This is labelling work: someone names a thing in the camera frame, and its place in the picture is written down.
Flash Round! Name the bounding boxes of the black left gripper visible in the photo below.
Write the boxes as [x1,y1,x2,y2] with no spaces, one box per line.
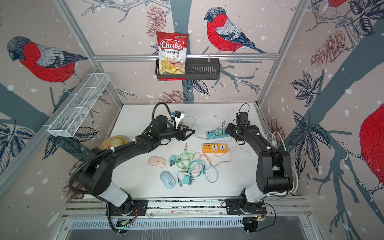
[159,123,195,141]

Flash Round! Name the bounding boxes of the teal USB charger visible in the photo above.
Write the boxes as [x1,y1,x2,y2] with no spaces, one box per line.
[170,155,177,167]
[183,175,194,185]

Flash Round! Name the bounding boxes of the pink wireless mouse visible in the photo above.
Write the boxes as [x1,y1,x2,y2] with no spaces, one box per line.
[148,156,167,168]

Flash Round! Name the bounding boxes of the light blue wireless mouse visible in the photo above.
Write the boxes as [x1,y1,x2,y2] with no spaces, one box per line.
[160,171,176,190]

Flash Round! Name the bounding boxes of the teal multi-head charging cable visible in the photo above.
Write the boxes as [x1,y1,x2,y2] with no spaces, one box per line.
[176,158,219,187]

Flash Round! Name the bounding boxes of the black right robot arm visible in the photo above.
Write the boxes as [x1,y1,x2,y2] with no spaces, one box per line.
[224,104,293,215]

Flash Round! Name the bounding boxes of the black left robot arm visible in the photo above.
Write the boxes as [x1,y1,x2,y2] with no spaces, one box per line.
[68,107,195,216]

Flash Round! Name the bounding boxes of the light green USB charger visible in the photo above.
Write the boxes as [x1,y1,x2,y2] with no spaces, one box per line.
[215,129,223,136]

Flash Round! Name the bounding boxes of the orange power strip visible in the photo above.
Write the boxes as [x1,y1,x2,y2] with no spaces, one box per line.
[202,144,228,154]

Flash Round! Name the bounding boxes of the aluminium back crossbar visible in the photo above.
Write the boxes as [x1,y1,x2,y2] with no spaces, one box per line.
[93,53,281,63]

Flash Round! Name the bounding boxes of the yellow bamboo steamer basket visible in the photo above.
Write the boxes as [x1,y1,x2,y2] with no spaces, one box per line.
[99,136,127,150]

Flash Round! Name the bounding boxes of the Chuba cassava chips bag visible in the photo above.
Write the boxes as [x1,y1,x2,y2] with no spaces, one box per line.
[157,32,189,75]

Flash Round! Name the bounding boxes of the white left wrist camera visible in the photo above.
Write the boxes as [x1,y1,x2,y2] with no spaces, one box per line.
[171,111,185,129]

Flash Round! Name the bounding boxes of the green multi-head charging cable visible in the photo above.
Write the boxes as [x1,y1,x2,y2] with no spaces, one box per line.
[182,116,223,140]

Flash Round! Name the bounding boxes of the black wire wall basket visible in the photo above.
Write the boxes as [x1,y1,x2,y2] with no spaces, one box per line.
[155,58,221,81]

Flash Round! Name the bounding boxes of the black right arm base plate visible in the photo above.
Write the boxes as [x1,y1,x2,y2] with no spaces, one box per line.
[224,198,267,215]

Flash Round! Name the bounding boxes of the white power strip cords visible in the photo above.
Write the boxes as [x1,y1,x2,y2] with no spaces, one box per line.
[265,130,300,194]

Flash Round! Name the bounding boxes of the aluminium front rail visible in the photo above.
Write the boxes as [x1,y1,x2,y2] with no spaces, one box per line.
[61,197,312,230]

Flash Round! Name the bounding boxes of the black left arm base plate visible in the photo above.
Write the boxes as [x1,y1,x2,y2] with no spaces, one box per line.
[106,200,149,217]

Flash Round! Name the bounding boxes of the white wire wall shelf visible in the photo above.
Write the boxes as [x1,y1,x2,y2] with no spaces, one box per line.
[48,73,110,137]

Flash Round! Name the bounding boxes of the aluminium frame corner post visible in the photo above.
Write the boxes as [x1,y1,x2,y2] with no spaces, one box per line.
[53,0,124,109]

